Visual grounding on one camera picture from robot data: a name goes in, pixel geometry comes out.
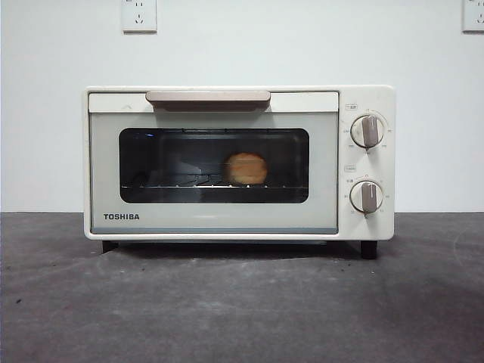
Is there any white wall socket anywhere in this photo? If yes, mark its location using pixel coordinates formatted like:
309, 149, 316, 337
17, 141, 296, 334
461, 0, 484, 33
121, 0, 158, 34

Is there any beige oven knob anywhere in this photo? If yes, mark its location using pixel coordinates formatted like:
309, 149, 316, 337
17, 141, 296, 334
349, 180, 384, 214
349, 114, 385, 149

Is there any metal wire oven rack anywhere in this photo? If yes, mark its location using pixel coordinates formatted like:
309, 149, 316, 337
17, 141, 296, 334
120, 172, 309, 191

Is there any cream Toshiba toaster oven body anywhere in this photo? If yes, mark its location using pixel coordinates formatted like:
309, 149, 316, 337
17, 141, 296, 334
82, 85, 397, 260

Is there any glass oven door beige handle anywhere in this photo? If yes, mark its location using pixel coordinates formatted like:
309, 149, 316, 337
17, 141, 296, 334
88, 90, 340, 235

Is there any golden bread roll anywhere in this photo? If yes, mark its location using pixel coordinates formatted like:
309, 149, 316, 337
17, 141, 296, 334
223, 151, 271, 186

